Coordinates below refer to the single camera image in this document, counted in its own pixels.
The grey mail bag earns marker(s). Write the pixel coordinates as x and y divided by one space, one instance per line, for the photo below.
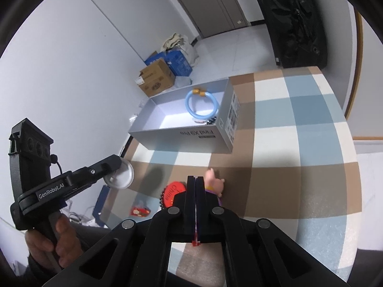
182 82

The clear round plastic case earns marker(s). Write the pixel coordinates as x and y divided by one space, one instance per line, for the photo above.
119 176

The red packet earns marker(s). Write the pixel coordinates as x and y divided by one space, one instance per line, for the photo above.
139 210

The cream tote bag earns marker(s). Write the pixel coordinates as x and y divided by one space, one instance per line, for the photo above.
173 41

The pink pig toy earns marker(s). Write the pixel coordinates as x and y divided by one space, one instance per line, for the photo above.
214 181

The person's left hand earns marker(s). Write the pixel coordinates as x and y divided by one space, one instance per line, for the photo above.
70 242

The white plastic bag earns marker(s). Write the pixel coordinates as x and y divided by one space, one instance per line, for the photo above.
190 50

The checkered tablecloth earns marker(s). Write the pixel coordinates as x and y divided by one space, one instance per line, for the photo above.
299 155

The grey door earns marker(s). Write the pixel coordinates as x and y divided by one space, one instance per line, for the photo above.
215 3

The brown cardboard box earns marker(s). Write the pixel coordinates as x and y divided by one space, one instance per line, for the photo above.
157 77

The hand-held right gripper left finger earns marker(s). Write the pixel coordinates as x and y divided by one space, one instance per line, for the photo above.
191 187

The grey cardboard box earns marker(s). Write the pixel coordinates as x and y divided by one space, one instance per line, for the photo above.
191 139

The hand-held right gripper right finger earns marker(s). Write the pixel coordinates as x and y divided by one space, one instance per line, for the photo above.
200 187

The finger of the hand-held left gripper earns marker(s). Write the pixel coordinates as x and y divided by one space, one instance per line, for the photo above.
98 167

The black backpack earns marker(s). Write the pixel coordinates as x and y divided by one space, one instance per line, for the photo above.
293 21

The red round badge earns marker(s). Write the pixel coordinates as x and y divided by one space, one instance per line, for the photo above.
173 189

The blue cardboard box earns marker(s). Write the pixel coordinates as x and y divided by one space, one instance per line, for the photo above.
179 62

